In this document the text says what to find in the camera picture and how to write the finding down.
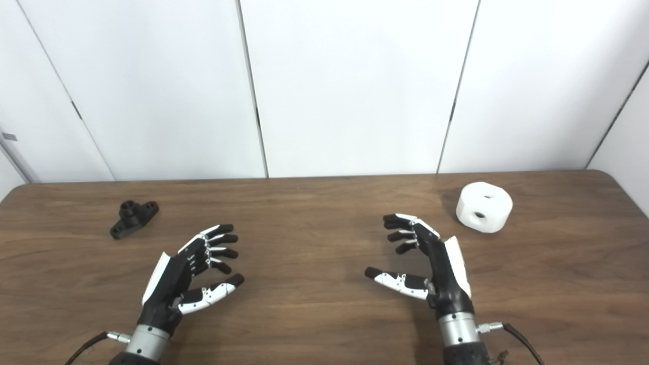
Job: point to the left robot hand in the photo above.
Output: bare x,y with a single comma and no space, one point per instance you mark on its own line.
167,284

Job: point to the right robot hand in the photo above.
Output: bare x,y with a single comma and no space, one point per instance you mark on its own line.
448,284

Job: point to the black flanged holder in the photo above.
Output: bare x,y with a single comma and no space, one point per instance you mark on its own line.
133,220

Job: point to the round white cylinder piece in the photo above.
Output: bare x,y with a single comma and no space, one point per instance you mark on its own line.
487,208

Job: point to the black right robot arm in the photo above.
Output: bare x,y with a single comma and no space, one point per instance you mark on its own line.
461,339

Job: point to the small gray wall tag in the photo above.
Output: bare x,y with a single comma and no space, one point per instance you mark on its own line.
9,137

